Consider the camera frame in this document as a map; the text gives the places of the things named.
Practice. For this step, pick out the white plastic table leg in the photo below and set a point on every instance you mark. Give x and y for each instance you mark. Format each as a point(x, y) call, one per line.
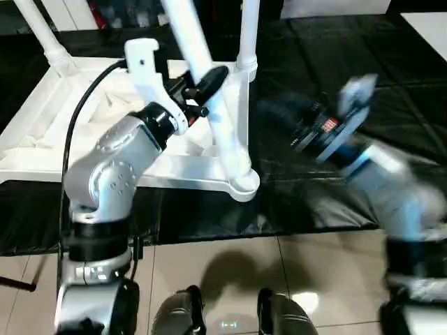
point(249, 35)
point(42, 28)
point(199, 52)

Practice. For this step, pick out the white plastic table top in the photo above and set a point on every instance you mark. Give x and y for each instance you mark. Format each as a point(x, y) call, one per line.
point(52, 104)

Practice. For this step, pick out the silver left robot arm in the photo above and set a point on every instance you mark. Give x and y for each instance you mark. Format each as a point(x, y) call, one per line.
point(111, 167)

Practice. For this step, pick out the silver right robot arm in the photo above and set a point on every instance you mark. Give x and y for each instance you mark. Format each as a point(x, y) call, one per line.
point(394, 181)

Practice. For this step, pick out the glossy black box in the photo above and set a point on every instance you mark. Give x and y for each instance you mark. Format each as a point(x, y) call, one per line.
point(270, 7)

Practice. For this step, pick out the black table mat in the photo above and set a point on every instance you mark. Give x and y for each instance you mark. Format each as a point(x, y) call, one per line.
point(401, 70)

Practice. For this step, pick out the white cabinet with glass doors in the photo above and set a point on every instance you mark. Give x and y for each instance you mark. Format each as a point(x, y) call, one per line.
point(70, 14)

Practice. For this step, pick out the white flat board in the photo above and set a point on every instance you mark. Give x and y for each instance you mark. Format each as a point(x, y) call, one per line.
point(429, 31)

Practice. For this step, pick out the dark left robot foot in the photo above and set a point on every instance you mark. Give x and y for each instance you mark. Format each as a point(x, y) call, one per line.
point(178, 310)

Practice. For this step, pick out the black metal floor bar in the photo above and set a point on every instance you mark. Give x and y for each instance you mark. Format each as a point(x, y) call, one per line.
point(17, 284)

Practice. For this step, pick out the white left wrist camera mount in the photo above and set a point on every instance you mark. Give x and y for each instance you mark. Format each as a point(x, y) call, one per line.
point(139, 56)

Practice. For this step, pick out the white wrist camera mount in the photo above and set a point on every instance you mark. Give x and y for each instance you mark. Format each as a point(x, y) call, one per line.
point(139, 56)
point(352, 90)

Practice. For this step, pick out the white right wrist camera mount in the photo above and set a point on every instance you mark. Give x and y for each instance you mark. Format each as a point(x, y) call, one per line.
point(352, 90)

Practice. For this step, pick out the white panel with round mount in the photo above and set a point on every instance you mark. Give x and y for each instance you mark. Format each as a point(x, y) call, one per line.
point(331, 8)

